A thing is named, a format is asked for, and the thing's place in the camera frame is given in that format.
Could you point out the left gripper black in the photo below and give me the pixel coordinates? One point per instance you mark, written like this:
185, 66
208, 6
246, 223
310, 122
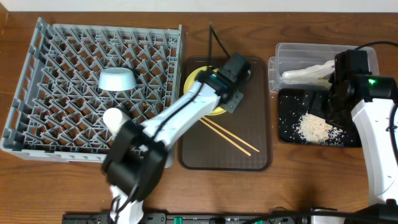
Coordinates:
236, 102

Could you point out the wooden chopstick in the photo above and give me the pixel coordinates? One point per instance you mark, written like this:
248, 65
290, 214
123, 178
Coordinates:
226, 138
227, 132

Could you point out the black waste tray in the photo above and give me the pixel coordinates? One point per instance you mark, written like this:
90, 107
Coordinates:
290, 109

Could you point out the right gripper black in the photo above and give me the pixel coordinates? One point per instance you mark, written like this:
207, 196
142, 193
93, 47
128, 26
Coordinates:
345, 123

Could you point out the wooden chopstick right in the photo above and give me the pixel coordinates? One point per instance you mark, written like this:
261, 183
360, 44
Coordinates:
227, 132

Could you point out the rice food waste pile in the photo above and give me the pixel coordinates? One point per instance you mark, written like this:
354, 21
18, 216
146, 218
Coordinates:
315, 130

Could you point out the white cup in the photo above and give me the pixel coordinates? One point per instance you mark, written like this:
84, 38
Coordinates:
114, 118

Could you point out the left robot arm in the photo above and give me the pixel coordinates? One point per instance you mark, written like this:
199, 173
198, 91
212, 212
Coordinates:
138, 155

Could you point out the dark brown serving tray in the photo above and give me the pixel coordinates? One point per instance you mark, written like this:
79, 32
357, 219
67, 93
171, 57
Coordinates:
200, 148

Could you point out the grey dishwasher rack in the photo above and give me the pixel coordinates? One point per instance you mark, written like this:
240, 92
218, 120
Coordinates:
57, 110

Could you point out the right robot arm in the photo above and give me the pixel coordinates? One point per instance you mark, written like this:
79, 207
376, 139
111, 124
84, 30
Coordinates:
360, 101

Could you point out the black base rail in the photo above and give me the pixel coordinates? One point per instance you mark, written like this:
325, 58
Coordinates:
162, 218

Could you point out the clear plastic bin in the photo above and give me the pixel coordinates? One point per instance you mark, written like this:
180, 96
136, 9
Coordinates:
299, 56

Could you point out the wooden chopstick left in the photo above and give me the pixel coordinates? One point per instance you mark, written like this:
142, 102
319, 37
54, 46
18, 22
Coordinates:
226, 138

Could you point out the yellow plate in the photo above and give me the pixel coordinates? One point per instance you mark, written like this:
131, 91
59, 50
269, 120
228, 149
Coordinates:
189, 83

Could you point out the light blue bowl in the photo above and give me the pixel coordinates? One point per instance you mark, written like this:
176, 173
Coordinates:
117, 79

